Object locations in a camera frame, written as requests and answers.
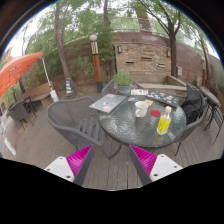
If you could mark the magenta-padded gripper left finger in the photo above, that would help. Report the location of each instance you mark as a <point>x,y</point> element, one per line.
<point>78,160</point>

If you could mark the green plant in blue pot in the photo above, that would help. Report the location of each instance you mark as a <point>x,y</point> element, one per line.
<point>122,81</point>

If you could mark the wooden lamp post with globe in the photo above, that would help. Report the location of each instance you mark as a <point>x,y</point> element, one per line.
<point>96,65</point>

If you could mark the silver laptop with stickers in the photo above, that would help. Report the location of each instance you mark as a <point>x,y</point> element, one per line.
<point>107,103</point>

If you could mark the wall lantern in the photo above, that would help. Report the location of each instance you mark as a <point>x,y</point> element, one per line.
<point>168,53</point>
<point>119,49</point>

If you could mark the black jacket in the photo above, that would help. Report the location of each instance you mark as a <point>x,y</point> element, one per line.
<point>192,106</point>

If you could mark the white sticker sheet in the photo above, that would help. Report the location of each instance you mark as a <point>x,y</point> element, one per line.
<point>139,92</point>

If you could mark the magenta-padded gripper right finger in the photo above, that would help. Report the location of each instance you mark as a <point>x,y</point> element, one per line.
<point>146,160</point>

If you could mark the blue yellow striped cone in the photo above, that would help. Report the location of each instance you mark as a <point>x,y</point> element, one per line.
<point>69,87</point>

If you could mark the flat round red coaster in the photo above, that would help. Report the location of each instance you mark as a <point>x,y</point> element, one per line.
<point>155,113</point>

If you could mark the white ceramic mug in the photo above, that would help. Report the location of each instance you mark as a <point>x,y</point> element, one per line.
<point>141,109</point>

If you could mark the black folding table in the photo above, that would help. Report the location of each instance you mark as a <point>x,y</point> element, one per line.
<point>210,96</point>

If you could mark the black laptop with stickers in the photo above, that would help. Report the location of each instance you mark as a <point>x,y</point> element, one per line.
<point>163,98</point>

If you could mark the wooden bench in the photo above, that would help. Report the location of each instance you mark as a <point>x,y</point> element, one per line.
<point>38,95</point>

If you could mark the clear bottle with yellow label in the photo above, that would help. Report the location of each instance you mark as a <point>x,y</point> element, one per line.
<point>163,125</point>

